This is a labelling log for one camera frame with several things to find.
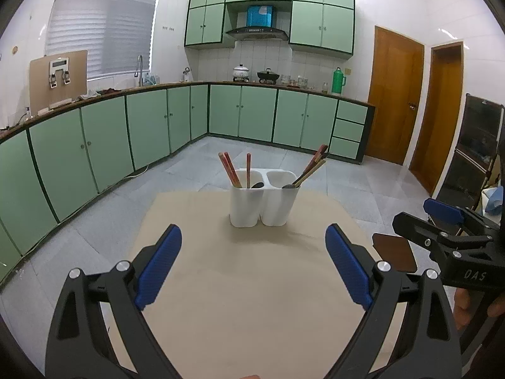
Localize red striped wooden chopstick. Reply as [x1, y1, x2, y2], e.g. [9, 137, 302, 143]
[302, 144, 328, 175]

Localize red patterned chopstick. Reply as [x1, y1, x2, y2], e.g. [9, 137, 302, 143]
[218, 152, 241, 188]
[224, 152, 242, 188]

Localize long plain wooden chopstick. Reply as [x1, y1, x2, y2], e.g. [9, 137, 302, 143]
[293, 159, 326, 187]

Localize kitchen faucet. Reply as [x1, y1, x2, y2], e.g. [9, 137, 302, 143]
[134, 55, 144, 87]

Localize person's right hand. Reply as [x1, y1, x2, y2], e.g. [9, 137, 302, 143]
[454, 288, 505, 330]

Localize brown wooden stool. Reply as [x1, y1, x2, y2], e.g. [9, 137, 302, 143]
[372, 233, 418, 274]

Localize black oven appliance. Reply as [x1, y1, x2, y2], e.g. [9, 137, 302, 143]
[437, 93, 504, 208]

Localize wooden door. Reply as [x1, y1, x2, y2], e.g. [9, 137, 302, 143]
[366, 27, 425, 164]
[409, 42, 464, 195]

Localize white twin utensil holder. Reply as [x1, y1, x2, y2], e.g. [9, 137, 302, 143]
[229, 169, 300, 228]

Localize green thermos jug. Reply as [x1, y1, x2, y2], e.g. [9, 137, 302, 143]
[331, 67, 347, 94]

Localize green lower cabinets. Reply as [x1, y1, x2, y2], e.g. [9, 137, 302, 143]
[1, 82, 375, 275]

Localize green cabinets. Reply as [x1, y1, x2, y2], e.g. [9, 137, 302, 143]
[184, 0, 356, 59]
[1, 82, 375, 275]

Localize black wok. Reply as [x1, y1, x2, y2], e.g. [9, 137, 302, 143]
[257, 68, 280, 85]

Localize green upper cabinets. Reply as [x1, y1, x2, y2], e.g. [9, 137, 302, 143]
[184, 0, 356, 59]

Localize white cooking pot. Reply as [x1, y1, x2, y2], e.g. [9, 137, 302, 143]
[232, 63, 250, 82]

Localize range hood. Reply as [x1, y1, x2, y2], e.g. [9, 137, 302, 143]
[223, 4, 288, 41]

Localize brown board with holder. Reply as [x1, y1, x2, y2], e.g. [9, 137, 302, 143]
[29, 50, 87, 116]

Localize window blinds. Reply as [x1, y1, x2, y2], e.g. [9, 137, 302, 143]
[45, 0, 158, 79]

